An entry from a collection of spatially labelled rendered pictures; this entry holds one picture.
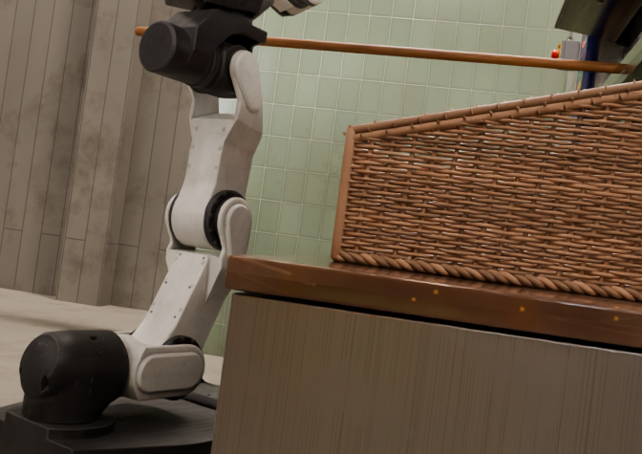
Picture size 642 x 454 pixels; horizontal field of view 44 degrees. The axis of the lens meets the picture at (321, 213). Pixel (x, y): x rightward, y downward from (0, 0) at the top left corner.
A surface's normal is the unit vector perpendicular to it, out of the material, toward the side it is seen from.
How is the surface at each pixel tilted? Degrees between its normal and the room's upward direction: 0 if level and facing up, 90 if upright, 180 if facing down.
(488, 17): 90
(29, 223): 90
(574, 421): 90
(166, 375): 90
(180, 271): 64
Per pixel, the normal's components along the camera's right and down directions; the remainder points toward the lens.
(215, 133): -0.56, -0.20
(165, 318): -0.46, -0.52
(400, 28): -0.18, -0.06
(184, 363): 0.81, 0.09
